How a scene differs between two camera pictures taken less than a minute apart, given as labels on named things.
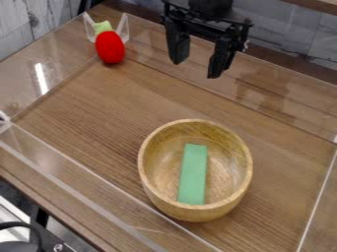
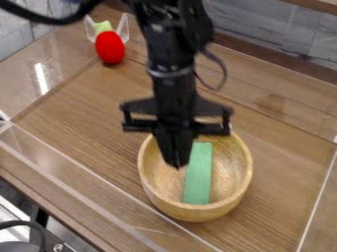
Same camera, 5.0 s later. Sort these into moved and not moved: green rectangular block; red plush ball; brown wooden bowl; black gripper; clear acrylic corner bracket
Moved: green rectangular block; black gripper
Not moved: brown wooden bowl; red plush ball; clear acrylic corner bracket
